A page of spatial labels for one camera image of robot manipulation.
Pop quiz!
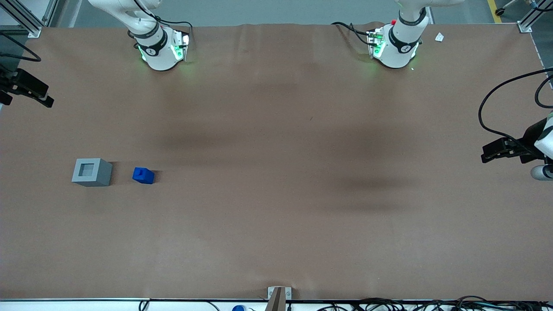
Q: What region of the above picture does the blue plastic part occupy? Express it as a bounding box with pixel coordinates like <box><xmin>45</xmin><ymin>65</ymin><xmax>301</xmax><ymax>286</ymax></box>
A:
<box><xmin>132</xmin><ymin>167</ymin><xmax>155</xmax><ymax>185</ymax></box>

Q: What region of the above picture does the brown camera mount bar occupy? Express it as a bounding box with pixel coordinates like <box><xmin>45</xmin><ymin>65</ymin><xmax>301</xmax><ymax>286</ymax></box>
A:
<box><xmin>264</xmin><ymin>287</ymin><xmax>287</xmax><ymax>311</ymax></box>

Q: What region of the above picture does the long black left wrist cable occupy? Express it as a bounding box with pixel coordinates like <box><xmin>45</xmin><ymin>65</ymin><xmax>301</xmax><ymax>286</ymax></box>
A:
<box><xmin>478</xmin><ymin>68</ymin><xmax>553</xmax><ymax>144</ymax></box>

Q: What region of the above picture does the brown table cover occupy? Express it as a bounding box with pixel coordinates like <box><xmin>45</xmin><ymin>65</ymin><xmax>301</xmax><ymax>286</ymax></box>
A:
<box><xmin>0</xmin><ymin>22</ymin><xmax>553</xmax><ymax>301</ymax></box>

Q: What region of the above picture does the short black looped cable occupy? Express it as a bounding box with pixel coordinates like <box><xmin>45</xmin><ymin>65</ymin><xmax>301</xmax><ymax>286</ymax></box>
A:
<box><xmin>534</xmin><ymin>75</ymin><xmax>553</xmax><ymax>109</ymax></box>

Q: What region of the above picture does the gray metal bracket plate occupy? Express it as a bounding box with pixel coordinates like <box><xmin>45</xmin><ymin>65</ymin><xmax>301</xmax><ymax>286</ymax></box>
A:
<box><xmin>267</xmin><ymin>286</ymin><xmax>292</xmax><ymax>301</ymax></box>

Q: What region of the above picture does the black left arm base cable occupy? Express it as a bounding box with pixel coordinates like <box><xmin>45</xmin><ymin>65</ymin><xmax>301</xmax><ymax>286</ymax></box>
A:
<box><xmin>331</xmin><ymin>21</ymin><xmax>375</xmax><ymax>46</ymax></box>

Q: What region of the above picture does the gray cube base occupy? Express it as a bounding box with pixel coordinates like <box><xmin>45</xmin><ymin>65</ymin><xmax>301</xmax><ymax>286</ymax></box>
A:
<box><xmin>71</xmin><ymin>158</ymin><xmax>113</xmax><ymax>187</ymax></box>

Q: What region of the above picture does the black chair caster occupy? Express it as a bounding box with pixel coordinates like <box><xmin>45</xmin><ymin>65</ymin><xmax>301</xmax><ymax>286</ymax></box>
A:
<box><xmin>494</xmin><ymin>0</ymin><xmax>520</xmax><ymax>17</ymax></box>

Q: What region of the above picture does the aluminium frame post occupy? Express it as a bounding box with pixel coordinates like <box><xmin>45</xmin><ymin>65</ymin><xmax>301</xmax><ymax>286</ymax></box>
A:
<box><xmin>518</xmin><ymin>0</ymin><xmax>553</xmax><ymax>33</ymax></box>
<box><xmin>0</xmin><ymin>0</ymin><xmax>44</xmax><ymax>38</ymax></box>

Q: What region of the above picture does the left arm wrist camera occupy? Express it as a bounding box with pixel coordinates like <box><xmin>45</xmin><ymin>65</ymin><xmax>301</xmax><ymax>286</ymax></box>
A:
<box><xmin>530</xmin><ymin>164</ymin><xmax>553</xmax><ymax>181</ymax></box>

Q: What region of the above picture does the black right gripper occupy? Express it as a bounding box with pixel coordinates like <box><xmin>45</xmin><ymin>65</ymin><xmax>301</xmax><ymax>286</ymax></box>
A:
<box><xmin>0</xmin><ymin>69</ymin><xmax>55</xmax><ymax>108</ymax></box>

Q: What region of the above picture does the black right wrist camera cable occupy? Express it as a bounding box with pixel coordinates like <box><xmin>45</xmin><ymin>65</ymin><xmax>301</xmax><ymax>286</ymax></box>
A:
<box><xmin>0</xmin><ymin>31</ymin><xmax>42</xmax><ymax>62</ymax></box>

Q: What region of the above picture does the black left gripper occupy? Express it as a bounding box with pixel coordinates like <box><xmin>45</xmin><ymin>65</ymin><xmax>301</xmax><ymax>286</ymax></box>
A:
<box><xmin>481</xmin><ymin>117</ymin><xmax>547</xmax><ymax>164</ymax></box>

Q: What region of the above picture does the black floor cable bundle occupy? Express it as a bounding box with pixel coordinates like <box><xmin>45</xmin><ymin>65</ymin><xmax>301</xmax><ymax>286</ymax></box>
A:
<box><xmin>318</xmin><ymin>295</ymin><xmax>553</xmax><ymax>311</ymax></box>

